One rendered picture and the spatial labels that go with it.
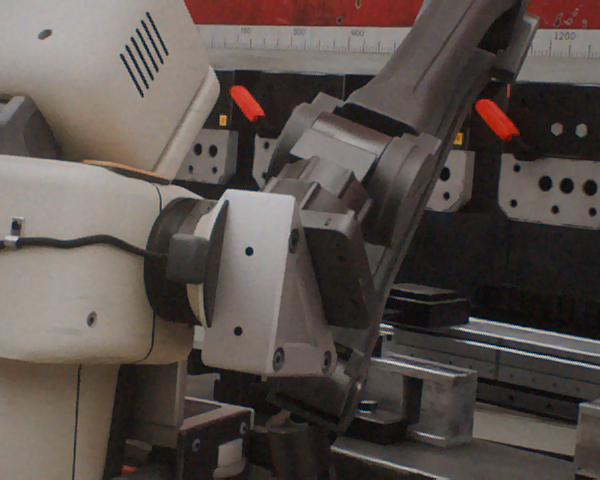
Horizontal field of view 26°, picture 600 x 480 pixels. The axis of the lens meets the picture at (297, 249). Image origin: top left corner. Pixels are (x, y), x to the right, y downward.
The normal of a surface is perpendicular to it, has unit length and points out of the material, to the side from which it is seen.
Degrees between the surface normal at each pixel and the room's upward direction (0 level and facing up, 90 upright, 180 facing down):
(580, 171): 90
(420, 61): 38
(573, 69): 90
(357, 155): 42
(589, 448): 90
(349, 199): 65
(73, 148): 138
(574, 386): 90
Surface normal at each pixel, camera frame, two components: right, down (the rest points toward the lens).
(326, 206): 0.40, -0.52
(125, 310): 0.89, 0.11
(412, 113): 0.16, -0.72
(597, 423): -0.65, 0.03
